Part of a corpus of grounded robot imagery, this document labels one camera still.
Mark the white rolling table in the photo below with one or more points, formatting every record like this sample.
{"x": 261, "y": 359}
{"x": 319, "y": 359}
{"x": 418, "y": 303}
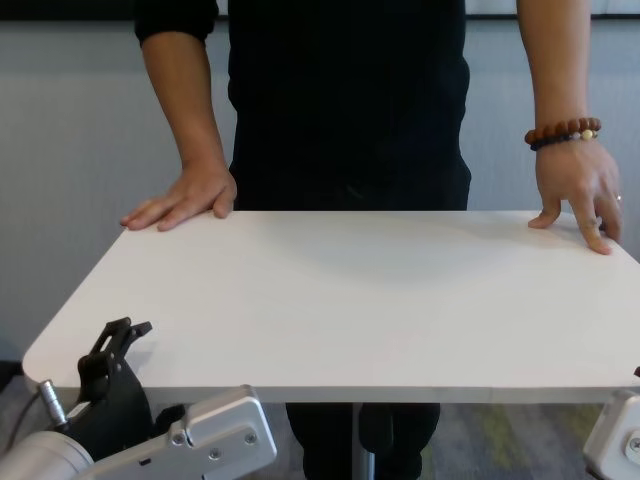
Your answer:
{"x": 325, "y": 300}

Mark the person's right forearm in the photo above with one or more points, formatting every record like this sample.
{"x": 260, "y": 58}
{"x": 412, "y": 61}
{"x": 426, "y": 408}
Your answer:
{"x": 190, "y": 100}

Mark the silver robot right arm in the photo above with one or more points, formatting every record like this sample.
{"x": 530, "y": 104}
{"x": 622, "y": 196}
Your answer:
{"x": 615, "y": 435}

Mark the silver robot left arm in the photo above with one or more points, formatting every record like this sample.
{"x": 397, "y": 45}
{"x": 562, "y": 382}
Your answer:
{"x": 200, "y": 440}

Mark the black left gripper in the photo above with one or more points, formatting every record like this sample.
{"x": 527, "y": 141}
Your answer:
{"x": 115, "y": 410}

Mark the person's left forearm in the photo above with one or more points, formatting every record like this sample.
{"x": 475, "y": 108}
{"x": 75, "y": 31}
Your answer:
{"x": 555, "y": 65}

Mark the person's left hand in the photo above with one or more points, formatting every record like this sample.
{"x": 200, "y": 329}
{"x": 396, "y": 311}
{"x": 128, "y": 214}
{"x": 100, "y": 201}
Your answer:
{"x": 580, "y": 175}

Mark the person's right hand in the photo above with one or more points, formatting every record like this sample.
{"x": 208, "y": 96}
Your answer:
{"x": 200, "y": 190}

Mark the person's body in black clothes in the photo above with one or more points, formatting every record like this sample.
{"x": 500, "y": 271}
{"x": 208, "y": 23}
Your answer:
{"x": 350, "y": 100}

